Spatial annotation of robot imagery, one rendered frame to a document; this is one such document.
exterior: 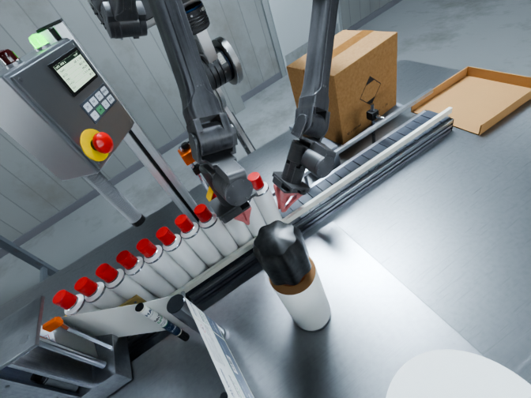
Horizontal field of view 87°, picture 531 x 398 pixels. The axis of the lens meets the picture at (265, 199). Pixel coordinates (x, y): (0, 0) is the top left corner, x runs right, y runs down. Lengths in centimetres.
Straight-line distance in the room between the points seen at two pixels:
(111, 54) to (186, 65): 271
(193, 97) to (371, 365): 60
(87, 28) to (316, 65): 268
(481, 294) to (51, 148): 89
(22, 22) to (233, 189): 285
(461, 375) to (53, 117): 71
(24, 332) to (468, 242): 96
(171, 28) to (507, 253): 84
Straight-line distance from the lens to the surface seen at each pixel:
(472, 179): 99
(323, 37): 77
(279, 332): 69
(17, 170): 349
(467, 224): 88
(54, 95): 59
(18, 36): 322
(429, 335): 67
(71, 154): 60
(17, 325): 73
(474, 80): 143
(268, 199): 73
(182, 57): 56
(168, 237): 71
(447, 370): 51
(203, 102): 54
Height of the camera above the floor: 151
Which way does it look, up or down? 43 degrees down
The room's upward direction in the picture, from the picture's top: 25 degrees counter-clockwise
